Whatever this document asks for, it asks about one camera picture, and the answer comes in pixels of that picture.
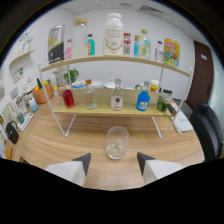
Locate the clear cup of limes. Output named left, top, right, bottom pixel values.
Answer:
left=155, top=89, right=177, bottom=116

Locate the clear bottle red label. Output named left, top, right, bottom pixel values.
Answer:
left=110, top=78, right=125, bottom=111

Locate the silver black soda water can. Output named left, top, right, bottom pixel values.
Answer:
left=47, top=24, right=66, bottom=64

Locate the clear glass with ice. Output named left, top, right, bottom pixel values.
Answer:
left=105, top=125, right=130, bottom=160

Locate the white notebook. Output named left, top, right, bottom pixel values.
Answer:
left=173, top=111, right=194, bottom=133

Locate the black chair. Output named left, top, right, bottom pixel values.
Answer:
left=189, top=102, right=224, bottom=163

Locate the white tray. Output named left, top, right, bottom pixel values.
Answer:
left=16, top=112, right=35, bottom=132

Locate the black handbag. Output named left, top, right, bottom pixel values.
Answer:
left=4, top=121, right=20, bottom=145

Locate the blue liquid bottle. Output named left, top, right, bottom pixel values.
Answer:
left=135, top=80, right=151, bottom=112

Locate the white wood two-tier shelf rack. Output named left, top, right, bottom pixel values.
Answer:
left=37, top=54, right=194, bottom=140

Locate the small red liquid bottle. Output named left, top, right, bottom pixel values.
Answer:
left=62, top=84, right=76, bottom=109

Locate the clear bottle orange cap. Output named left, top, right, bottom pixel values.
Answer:
left=83, top=79, right=98, bottom=110

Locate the white bottle blue base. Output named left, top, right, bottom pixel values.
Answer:
left=28, top=97, right=39, bottom=113

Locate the orange pot with utensils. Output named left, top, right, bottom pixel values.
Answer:
left=32, top=79, right=54, bottom=105

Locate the green potted plant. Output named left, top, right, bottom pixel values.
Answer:
left=63, top=68, right=80, bottom=84

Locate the brown door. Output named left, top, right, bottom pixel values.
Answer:
left=185, top=40, right=214, bottom=113

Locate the small clear bottle blue cap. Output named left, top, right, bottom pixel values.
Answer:
left=154, top=40, right=165, bottom=63

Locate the yellow printed drink can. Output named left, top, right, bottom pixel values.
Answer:
left=163, top=37, right=181, bottom=68

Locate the small pink bottle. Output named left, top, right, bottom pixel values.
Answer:
left=64, top=38, right=73, bottom=61

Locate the clear bottle green cap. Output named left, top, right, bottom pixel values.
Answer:
left=137, top=29, right=152, bottom=60

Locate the small teal bottle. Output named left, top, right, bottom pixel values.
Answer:
left=86, top=33, right=96, bottom=57

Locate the small light blue bottle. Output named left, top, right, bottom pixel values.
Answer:
left=133, top=34, right=140, bottom=57

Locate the large white milk bottle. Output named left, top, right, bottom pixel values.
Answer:
left=103, top=12, right=125, bottom=56

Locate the ceiling air vent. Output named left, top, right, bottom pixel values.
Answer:
left=139, top=4, right=164, bottom=15

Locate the wooden wall shelf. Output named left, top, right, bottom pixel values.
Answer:
left=8, top=49, right=36, bottom=68

